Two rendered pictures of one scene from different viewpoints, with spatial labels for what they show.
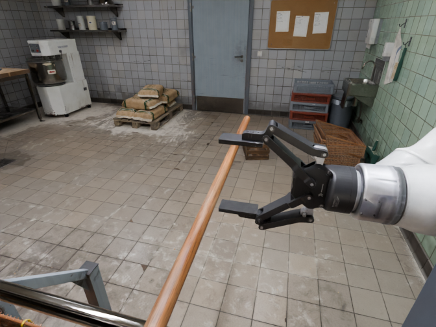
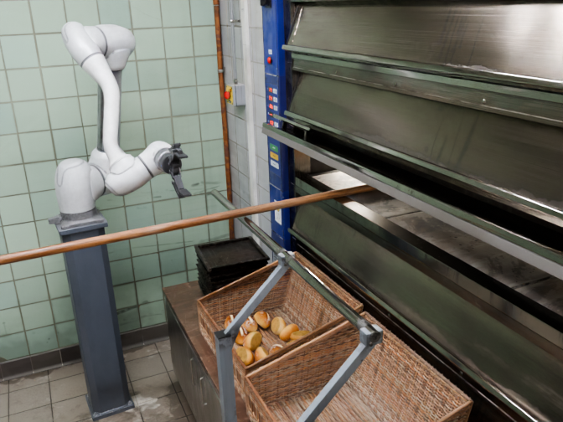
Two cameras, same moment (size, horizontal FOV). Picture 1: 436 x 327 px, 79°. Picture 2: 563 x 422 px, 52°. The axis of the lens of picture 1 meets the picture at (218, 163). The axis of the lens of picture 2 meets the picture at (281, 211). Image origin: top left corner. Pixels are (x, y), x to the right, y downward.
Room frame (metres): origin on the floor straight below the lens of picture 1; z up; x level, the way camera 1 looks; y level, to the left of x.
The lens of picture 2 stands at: (1.32, 1.69, 1.90)
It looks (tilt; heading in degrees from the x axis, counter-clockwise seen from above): 20 degrees down; 232
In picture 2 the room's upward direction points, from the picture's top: 2 degrees counter-clockwise
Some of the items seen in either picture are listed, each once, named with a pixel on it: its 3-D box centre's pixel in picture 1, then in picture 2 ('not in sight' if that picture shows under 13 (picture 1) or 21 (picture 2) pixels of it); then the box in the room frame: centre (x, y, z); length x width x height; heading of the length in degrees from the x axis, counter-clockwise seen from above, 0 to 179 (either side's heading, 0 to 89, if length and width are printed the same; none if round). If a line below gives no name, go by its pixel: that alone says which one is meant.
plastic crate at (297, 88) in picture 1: (313, 85); not in sight; (4.37, -1.53, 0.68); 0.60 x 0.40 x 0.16; 75
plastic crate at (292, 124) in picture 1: (306, 121); not in sight; (4.37, -1.53, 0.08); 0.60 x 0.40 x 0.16; 77
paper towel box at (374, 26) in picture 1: (372, 34); not in sight; (4.17, -2.19, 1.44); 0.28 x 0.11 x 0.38; 165
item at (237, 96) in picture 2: not in sight; (235, 94); (-0.33, -0.74, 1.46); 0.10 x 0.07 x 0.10; 75
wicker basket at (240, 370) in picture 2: not in sight; (275, 318); (0.12, 0.10, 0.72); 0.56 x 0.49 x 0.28; 76
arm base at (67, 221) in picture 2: not in sight; (74, 214); (0.55, -0.79, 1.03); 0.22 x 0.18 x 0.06; 169
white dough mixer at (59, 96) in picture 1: (57, 78); not in sight; (5.16, 3.02, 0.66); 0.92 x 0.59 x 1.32; 165
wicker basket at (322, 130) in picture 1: (337, 137); not in sight; (3.04, -1.48, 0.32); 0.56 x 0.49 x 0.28; 173
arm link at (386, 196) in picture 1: (370, 193); (167, 161); (0.34, -0.24, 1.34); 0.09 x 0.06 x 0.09; 166
